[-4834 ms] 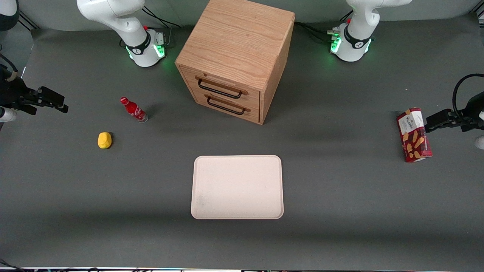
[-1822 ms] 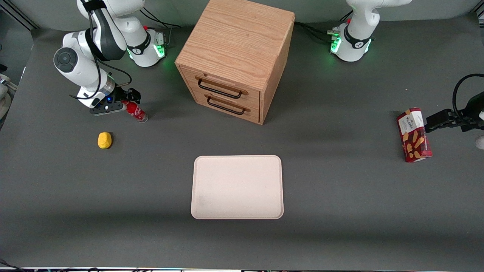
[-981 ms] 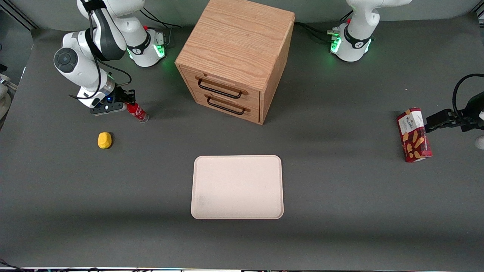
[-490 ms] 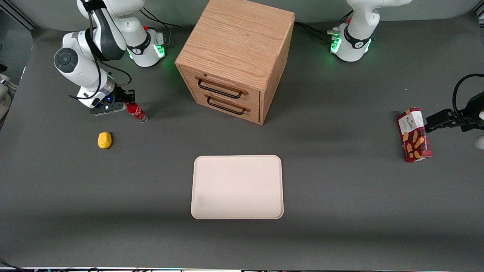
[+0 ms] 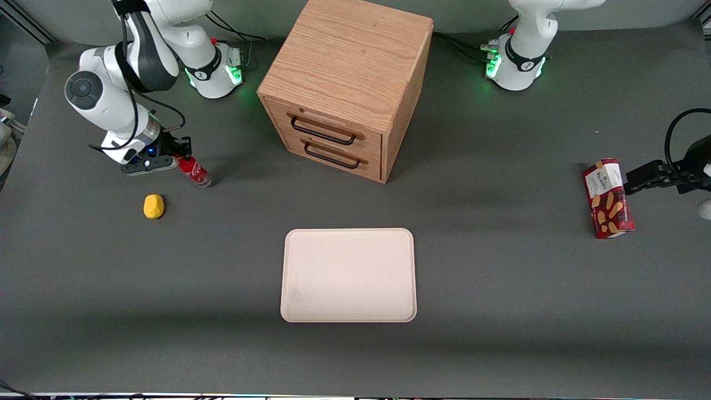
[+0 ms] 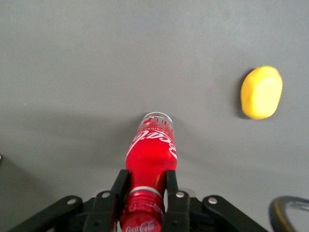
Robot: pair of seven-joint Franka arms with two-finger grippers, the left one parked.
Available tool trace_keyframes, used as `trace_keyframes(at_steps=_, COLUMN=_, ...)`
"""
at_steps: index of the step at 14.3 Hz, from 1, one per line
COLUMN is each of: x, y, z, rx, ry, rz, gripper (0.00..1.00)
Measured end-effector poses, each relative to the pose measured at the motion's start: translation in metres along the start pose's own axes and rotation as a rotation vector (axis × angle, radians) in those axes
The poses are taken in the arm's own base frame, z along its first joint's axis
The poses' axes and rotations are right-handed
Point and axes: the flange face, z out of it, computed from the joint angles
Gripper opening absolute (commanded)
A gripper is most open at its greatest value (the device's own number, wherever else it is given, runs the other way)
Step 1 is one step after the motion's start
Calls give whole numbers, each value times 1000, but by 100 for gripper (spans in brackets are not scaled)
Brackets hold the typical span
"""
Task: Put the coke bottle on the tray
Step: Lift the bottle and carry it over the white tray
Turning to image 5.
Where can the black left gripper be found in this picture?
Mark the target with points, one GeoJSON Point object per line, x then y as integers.
{"type": "Point", "coordinates": [681, 176]}

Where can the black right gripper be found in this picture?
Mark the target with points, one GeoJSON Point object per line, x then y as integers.
{"type": "Point", "coordinates": [168, 145]}

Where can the red coke bottle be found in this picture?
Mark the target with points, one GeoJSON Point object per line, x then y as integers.
{"type": "Point", "coordinates": [195, 171]}

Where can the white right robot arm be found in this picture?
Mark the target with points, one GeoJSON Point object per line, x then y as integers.
{"type": "Point", "coordinates": [105, 105]}

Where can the beige plastic tray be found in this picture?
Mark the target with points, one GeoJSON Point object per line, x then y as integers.
{"type": "Point", "coordinates": [348, 275]}

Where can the red shortbread cookie box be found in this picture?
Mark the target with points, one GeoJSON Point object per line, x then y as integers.
{"type": "Point", "coordinates": [608, 200]}

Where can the yellow lemon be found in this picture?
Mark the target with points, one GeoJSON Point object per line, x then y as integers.
{"type": "Point", "coordinates": [154, 206]}

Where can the wooden drawer front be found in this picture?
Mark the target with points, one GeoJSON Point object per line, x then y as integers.
{"type": "Point", "coordinates": [355, 169]}
{"type": "Point", "coordinates": [333, 123]}

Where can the beige round object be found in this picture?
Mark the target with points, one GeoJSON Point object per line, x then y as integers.
{"type": "Point", "coordinates": [5, 150]}

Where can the wooden drawer cabinet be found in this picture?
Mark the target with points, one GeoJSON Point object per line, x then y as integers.
{"type": "Point", "coordinates": [350, 55]}

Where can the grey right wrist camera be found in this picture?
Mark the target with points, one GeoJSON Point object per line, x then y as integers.
{"type": "Point", "coordinates": [145, 165]}

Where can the black aluminium frame rail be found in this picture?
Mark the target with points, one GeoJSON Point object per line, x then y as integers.
{"type": "Point", "coordinates": [704, 21]}
{"type": "Point", "coordinates": [28, 22]}

